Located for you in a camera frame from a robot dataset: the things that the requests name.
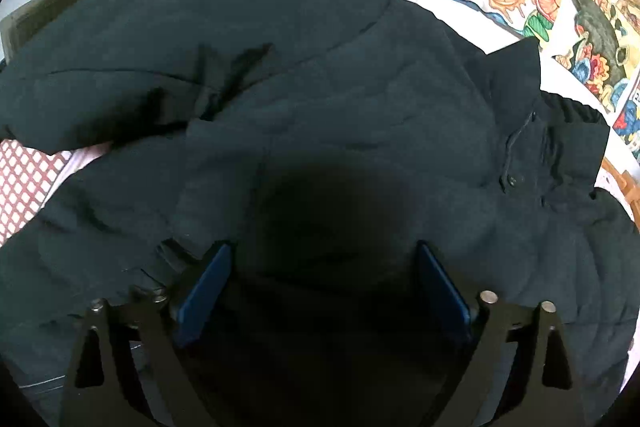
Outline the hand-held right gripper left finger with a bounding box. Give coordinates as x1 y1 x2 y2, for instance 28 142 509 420
60 241 236 427

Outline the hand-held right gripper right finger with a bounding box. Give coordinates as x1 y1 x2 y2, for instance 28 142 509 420
416 240 587 427

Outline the colourful crowded wall poster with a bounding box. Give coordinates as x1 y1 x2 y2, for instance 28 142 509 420
551 0 640 160

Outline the dark padded jacket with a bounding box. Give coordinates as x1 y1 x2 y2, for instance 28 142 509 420
0 0 640 427

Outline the pink checked apple bed sheet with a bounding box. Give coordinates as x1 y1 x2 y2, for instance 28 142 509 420
0 138 111 248

